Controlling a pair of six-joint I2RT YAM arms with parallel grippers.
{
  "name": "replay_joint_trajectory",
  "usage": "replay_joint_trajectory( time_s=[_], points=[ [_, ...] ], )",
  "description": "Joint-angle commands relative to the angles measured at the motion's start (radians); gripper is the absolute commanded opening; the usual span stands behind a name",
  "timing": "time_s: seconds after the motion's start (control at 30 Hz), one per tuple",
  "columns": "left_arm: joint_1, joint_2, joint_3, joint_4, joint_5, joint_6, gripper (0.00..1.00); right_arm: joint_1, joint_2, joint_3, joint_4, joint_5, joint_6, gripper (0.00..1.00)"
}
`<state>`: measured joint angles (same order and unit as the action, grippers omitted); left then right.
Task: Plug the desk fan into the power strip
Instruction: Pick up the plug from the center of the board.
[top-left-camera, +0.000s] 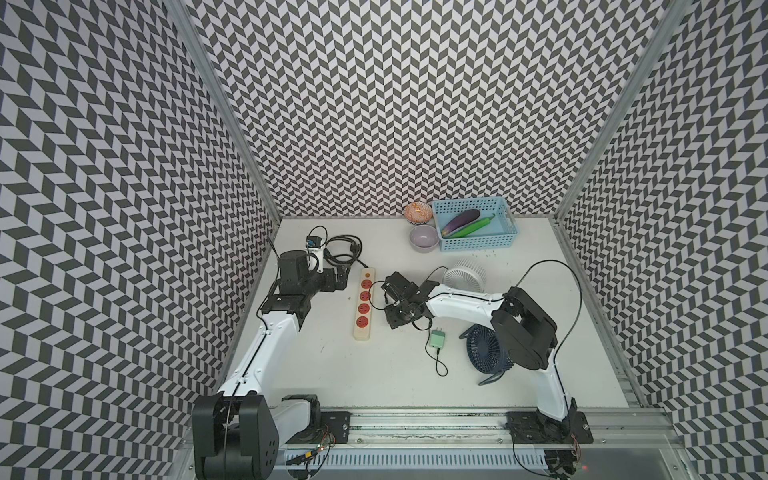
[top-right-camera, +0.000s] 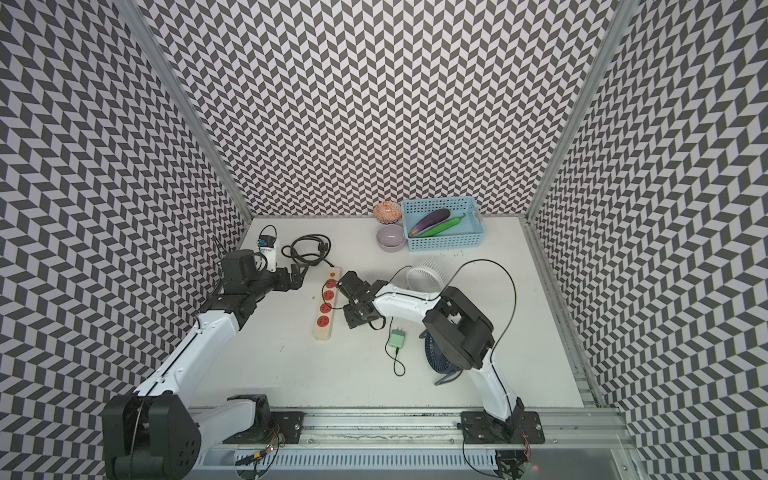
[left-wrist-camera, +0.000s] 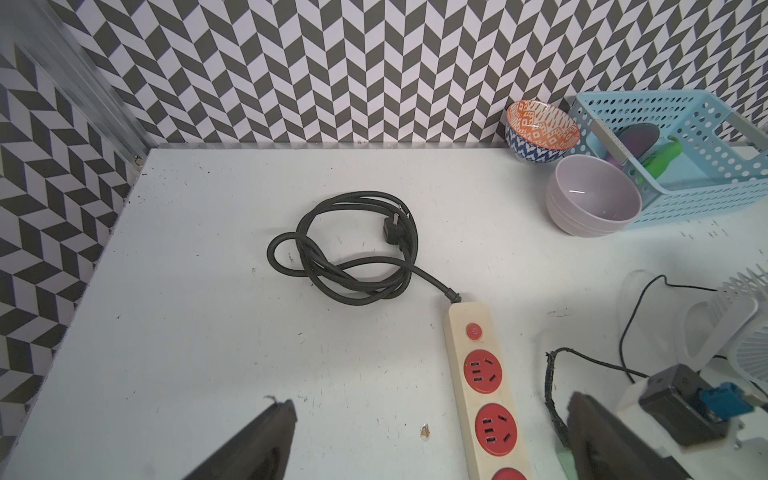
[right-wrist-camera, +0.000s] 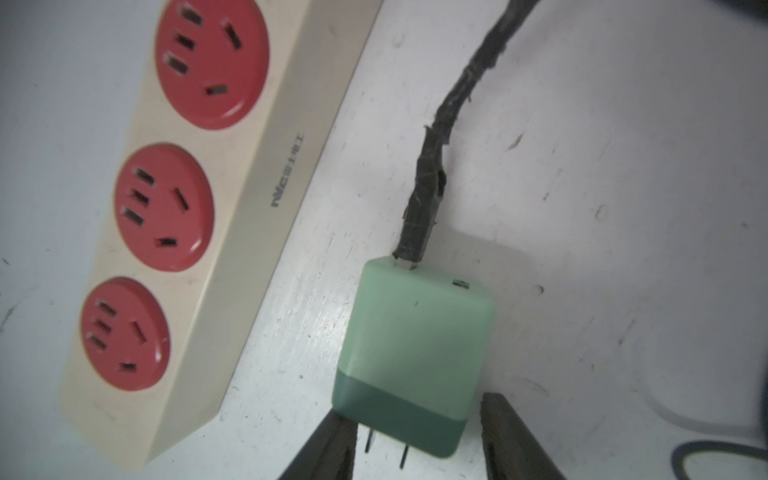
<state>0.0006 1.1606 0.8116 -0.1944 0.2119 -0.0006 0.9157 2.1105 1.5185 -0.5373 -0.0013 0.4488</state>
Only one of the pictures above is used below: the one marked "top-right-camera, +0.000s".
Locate right green power adapter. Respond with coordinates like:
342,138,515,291
387,329,406,350

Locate purple eggplant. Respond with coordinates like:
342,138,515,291
409,208,451,237

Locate black cable of adapter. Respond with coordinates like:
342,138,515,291
321,266,415,332
385,317,408,378

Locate dark blue desk fan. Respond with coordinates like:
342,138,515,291
420,331,463,386

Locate green cucumber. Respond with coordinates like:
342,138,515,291
417,216,464,238

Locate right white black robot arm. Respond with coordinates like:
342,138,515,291
337,271,524,424

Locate light blue plastic basket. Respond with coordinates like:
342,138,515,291
401,196,485,252

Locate white desk fan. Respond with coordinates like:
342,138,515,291
405,259,449,293

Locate black power strip cord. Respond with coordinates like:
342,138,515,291
280,233,335,269

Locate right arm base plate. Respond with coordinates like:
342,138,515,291
458,410,545,445

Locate aluminium front rail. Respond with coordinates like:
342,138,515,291
273,407,634,450

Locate cream power strip red sockets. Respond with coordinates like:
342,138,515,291
312,267,342,341

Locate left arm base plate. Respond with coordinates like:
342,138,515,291
223,410,305,446

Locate lilac plastic bowl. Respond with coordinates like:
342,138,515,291
376,224,407,253

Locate orange patterned bowl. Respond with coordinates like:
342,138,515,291
373,201,402,225

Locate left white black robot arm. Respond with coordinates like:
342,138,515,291
101,265,306,479

